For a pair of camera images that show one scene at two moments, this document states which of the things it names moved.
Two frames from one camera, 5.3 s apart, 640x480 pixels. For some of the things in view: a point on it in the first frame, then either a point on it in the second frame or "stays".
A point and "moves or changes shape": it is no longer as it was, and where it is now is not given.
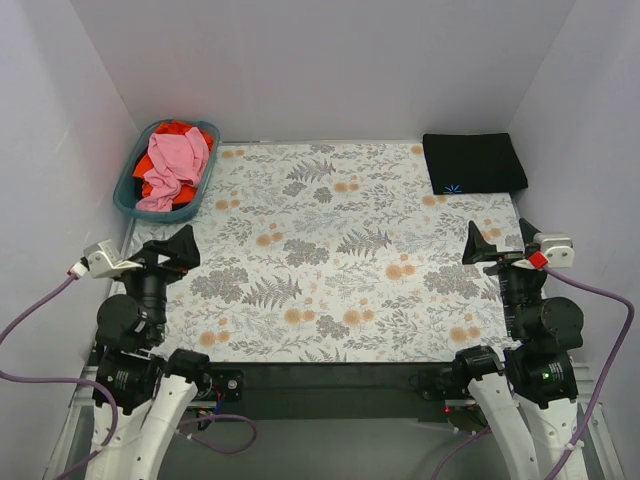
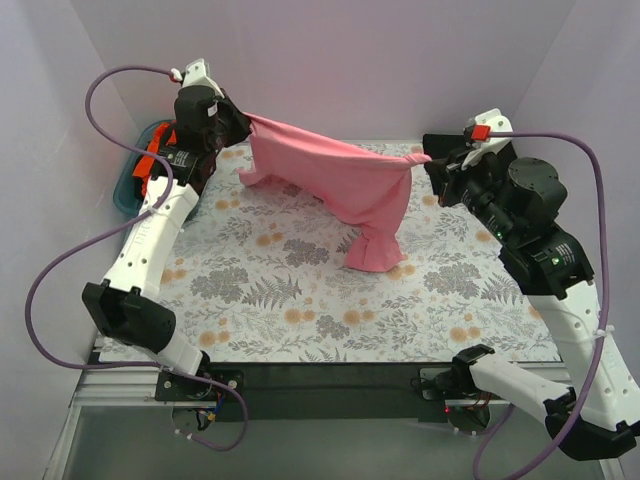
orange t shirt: (143, 165) stays
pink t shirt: (177, 160) moves or changes shape
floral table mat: (332, 253) stays
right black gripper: (507, 263) to (441, 168)
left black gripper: (154, 263) to (235, 123)
